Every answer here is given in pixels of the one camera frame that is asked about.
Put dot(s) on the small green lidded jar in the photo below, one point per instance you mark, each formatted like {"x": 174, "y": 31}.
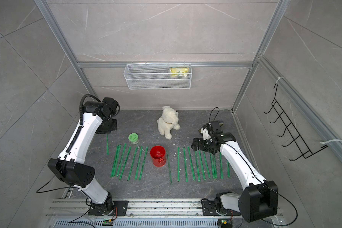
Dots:
{"x": 133, "y": 138}

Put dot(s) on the seventeenth green straw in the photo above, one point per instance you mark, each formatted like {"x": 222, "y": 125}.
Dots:
{"x": 117, "y": 159}

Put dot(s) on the sixteenth green straw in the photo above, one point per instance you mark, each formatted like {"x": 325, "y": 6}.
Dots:
{"x": 121, "y": 159}

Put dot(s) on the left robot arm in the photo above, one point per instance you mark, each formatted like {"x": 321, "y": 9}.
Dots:
{"x": 95, "y": 117}

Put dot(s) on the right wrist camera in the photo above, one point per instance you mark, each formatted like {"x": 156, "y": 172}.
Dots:
{"x": 210, "y": 128}

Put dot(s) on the red cylindrical container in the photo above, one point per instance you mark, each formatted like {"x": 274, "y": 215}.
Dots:
{"x": 158, "y": 155}

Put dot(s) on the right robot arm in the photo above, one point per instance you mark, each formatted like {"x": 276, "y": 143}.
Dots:
{"x": 259, "y": 199}

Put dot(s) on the eleventh green straw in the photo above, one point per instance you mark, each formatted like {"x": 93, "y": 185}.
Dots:
{"x": 228, "y": 169}

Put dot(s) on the metal base rail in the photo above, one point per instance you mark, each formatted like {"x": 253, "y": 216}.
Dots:
{"x": 147, "y": 213}

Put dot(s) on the thirteenth green straw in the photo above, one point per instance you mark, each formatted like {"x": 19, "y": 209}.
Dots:
{"x": 143, "y": 163}

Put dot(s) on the white wire mesh basket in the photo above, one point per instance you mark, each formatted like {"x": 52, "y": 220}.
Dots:
{"x": 155, "y": 76}

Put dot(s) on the green straw bundle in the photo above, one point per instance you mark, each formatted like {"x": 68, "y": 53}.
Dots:
{"x": 107, "y": 145}

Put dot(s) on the twelfth green straw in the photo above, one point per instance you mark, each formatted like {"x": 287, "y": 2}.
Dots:
{"x": 138, "y": 161}

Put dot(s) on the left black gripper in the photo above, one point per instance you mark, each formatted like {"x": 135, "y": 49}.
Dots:
{"x": 114, "y": 128}

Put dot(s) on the black wire hook rack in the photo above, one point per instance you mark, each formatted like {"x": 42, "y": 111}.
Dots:
{"x": 291, "y": 130}

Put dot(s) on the white plush dog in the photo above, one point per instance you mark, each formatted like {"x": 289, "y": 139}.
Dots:
{"x": 168, "y": 121}

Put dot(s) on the fifteenth green straw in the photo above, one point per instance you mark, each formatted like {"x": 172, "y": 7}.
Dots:
{"x": 124, "y": 164}

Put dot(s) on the fourteenth green straw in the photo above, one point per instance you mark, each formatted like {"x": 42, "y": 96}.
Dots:
{"x": 132, "y": 163}

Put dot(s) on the yellow sponge in basket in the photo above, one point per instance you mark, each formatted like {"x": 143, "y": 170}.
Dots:
{"x": 179, "y": 71}

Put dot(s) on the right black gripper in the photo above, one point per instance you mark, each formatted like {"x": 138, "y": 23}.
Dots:
{"x": 200, "y": 147}

